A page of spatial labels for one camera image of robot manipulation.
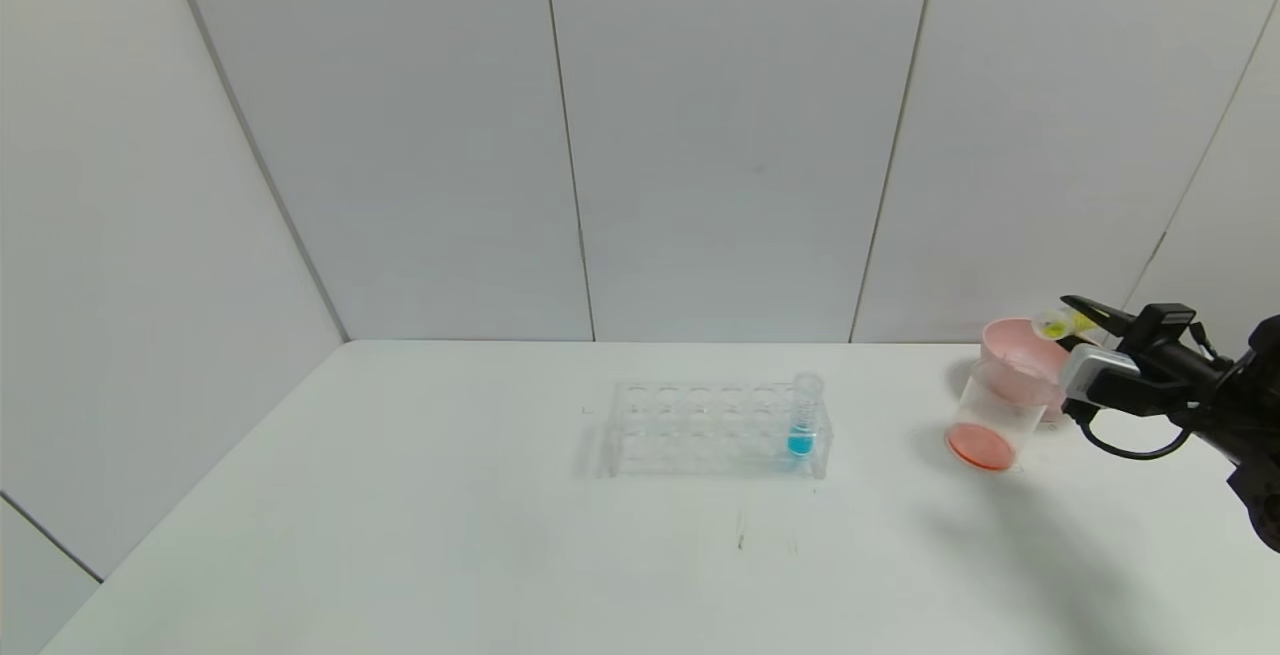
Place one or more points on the pink bowl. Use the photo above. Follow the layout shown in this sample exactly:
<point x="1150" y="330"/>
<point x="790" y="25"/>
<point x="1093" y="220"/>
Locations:
<point x="1015" y="350"/>

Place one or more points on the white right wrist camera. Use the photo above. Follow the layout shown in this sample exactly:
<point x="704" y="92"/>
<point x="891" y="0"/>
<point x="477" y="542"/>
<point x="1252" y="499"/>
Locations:
<point x="1095" y="375"/>

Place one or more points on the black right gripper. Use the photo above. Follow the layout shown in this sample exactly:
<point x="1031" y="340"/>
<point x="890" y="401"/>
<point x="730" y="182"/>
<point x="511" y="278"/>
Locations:
<point x="1175" y="365"/>

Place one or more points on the clear plastic beaker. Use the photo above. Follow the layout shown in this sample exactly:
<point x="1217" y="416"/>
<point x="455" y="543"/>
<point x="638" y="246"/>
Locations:
<point x="985" y="435"/>

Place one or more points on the yellow pigment test tube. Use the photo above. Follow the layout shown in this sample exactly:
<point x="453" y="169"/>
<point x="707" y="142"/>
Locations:
<point x="1055" y="327"/>

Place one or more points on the silver and black right arm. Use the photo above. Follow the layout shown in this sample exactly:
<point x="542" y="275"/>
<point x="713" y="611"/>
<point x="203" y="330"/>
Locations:
<point x="1255" y="415"/>

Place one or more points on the blue pigment test tube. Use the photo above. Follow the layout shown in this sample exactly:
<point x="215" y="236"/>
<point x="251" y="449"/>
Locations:
<point x="800" y="441"/>

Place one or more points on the clear acrylic test tube rack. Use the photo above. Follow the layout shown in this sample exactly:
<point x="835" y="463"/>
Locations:
<point x="665" y="430"/>

